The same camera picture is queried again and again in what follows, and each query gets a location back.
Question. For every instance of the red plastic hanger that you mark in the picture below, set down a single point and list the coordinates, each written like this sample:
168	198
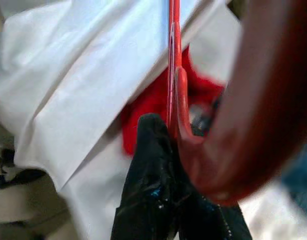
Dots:
182	100

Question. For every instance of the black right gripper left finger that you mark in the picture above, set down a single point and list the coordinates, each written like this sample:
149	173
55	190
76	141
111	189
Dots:
151	175

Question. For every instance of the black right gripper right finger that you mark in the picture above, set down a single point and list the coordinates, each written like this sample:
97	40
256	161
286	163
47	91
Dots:
213	222

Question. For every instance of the red cloth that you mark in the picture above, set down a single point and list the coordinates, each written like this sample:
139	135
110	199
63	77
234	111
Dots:
153	100

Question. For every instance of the white garment thin dark lines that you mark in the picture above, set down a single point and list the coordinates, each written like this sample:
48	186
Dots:
81	75

